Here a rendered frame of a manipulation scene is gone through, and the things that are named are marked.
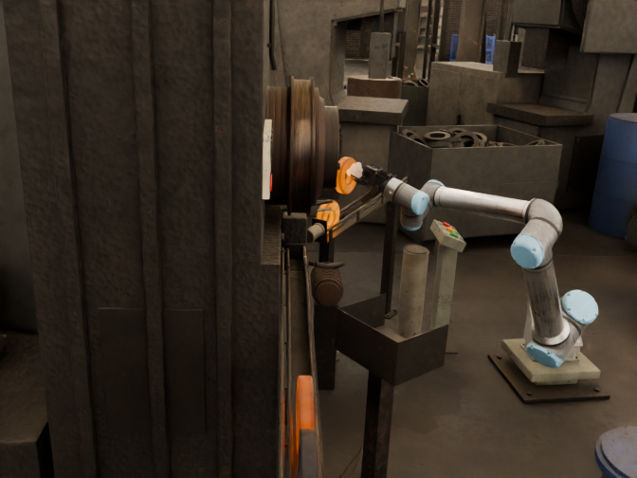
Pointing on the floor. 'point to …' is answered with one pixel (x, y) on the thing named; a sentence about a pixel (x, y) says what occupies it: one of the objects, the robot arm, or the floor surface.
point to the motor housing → (325, 321)
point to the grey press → (572, 81)
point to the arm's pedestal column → (571, 390)
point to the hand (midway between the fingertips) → (346, 171)
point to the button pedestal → (445, 278)
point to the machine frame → (150, 232)
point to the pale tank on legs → (425, 41)
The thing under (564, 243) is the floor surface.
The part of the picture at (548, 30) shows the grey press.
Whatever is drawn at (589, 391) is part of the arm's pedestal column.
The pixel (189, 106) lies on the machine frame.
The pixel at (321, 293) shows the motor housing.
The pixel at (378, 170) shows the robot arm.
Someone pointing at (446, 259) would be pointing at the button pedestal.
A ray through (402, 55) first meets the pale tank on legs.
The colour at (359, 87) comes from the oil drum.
